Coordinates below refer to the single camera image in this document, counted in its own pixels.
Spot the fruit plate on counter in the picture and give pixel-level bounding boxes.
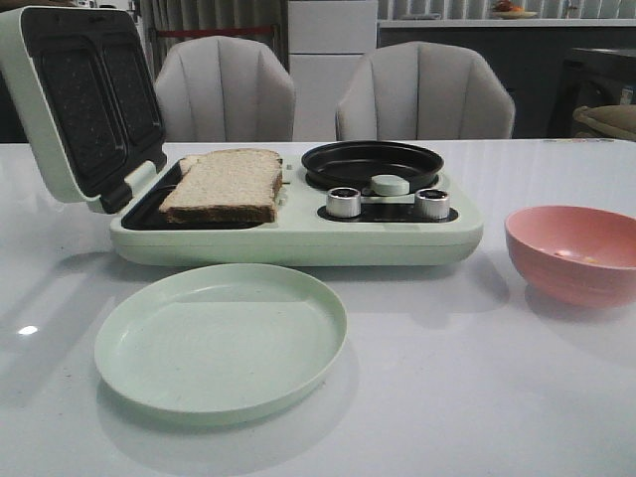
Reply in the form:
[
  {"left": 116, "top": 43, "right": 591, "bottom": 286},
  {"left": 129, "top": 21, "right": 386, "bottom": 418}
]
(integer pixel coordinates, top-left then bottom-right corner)
[{"left": 491, "top": 0, "right": 538, "bottom": 20}]

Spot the grey pleated curtain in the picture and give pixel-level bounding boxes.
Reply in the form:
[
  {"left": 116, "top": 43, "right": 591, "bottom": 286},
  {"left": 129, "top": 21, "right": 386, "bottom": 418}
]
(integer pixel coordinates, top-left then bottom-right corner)
[{"left": 139, "top": 0, "right": 288, "bottom": 75}]

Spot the mint green breakfast maker base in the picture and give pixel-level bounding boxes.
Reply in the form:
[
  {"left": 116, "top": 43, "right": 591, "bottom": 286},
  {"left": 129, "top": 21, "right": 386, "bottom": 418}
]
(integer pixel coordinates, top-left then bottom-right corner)
[{"left": 110, "top": 154, "right": 483, "bottom": 266}]

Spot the dark grey kitchen counter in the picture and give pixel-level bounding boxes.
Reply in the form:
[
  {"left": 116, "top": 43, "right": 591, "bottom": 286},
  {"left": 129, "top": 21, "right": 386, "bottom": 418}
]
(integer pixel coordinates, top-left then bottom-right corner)
[{"left": 379, "top": 19, "right": 635, "bottom": 138}]

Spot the white refrigerator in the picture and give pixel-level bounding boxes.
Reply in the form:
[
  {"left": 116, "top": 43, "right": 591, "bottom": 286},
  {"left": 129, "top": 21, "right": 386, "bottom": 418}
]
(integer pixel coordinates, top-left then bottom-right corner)
[{"left": 288, "top": 1, "right": 378, "bottom": 142}]

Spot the right grey upholstered chair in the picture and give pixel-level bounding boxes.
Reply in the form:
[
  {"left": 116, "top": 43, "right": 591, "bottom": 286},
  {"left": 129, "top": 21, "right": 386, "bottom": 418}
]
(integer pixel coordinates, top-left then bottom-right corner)
[{"left": 335, "top": 42, "right": 516, "bottom": 141}]

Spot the beige cushion at right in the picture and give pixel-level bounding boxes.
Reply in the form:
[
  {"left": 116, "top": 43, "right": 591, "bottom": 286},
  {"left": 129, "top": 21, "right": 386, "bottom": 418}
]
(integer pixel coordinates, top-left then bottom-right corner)
[{"left": 572, "top": 104, "right": 636, "bottom": 141}]

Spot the black round frying pan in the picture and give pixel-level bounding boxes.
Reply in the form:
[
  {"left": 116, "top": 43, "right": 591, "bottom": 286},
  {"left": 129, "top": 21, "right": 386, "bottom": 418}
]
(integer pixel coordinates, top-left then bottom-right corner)
[{"left": 301, "top": 140, "right": 444, "bottom": 193}]

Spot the pink bowl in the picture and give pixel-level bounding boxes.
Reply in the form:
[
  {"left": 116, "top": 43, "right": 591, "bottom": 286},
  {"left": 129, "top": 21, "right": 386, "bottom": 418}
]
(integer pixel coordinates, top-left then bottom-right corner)
[{"left": 505, "top": 205, "right": 635, "bottom": 308}]

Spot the mint green breakfast maker lid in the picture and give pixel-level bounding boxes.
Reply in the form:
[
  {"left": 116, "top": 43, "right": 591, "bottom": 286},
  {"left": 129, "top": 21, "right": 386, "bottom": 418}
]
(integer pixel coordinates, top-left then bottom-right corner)
[{"left": 1, "top": 6, "right": 166, "bottom": 214}]

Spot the mint green pan handle knob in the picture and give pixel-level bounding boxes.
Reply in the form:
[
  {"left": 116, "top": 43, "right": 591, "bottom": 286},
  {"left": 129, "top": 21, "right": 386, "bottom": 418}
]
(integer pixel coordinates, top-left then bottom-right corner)
[{"left": 370, "top": 174, "right": 410, "bottom": 197}]

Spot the left silver control knob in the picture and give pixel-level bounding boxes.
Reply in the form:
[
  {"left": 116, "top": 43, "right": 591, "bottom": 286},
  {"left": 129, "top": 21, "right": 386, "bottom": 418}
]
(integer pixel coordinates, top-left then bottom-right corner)
[{"left": 325, "top": 187, "right": 362, "bottom": 219}]

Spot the silver control knob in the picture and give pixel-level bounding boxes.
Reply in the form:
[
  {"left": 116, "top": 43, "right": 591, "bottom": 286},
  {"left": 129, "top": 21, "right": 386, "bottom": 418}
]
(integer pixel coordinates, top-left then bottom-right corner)
[
  {"left": 325, "top": 187, "right": 362, "bottom": 219},
  {"left": 413, "top": 188, "right": 450, "bottom": 221}
]

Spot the left grey upholstered chair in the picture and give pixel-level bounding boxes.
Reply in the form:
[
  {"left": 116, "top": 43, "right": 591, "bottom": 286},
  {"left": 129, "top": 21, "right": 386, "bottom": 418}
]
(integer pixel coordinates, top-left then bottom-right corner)
[{"left": 155, "top": 36, "right": 296, "bottom": 142}]

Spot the bread slice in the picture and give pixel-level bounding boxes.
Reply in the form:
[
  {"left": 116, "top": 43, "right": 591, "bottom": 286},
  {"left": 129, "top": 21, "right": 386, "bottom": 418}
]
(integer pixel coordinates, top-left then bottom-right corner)
[
  {"left": 178, "top": 154, "right": 204, "bottom": 176},
  {"left": 159, "top": 148, "right": 282, "bottom": 224}
]

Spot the right silver control knob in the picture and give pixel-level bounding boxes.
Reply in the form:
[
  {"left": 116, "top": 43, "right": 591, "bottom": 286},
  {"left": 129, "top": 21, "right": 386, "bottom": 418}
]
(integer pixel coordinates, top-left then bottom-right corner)
[{"left": 413, "top": 188, "right": 450, "bottom": 221}]

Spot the mint green round plate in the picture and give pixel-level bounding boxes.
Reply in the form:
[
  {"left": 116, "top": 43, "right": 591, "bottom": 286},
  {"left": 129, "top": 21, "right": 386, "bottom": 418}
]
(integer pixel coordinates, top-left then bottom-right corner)
[{"left": 94, "top": 264, "right": 348, "bottom": 425}]

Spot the grey upholstered chair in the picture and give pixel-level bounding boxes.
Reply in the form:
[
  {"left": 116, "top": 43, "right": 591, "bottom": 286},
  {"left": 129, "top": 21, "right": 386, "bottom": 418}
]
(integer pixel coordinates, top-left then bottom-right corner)
[
  {"left": 335, "top": 42, "right": 516, "bottom": 141},
  {"left": 155, "top": 36, "right": 296, "bottom": 142}
]

